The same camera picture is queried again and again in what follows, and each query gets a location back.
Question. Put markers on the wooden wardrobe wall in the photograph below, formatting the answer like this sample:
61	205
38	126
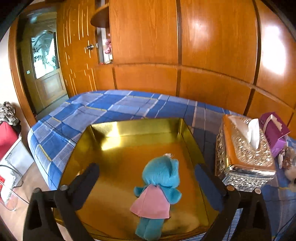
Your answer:
238	55

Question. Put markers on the glass side table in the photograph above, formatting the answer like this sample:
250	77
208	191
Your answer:
11	180

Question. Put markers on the purple cardboard snack box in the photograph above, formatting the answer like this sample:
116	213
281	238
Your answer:
275	131

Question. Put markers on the patterned grey cloth pile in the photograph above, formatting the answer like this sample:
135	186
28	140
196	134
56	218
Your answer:
8	114

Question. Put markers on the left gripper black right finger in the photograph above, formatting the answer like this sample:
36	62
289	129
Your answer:
253	223

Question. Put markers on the pink plush on shelf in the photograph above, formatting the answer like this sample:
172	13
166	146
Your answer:
107	47

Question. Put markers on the white sock with scrunchie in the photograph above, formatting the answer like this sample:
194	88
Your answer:
280	158

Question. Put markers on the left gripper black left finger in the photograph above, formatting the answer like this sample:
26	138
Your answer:
40	223

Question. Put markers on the wooden door with glass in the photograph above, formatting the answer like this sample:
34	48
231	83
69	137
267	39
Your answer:
37	50

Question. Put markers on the red storage box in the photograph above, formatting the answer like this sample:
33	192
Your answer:
8	136

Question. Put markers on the blue plush doll pink dress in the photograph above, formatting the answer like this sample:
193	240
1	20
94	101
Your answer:
152	206

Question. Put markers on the gold metal tray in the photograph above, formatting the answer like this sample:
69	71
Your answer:
122	149

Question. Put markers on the brown satin scrunchie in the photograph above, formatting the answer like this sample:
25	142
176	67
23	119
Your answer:
289	158

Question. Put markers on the blue plaid bed sheet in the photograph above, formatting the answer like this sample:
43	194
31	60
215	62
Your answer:
53	138

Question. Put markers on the ornate silver tissue box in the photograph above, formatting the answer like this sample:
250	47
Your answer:
243	157

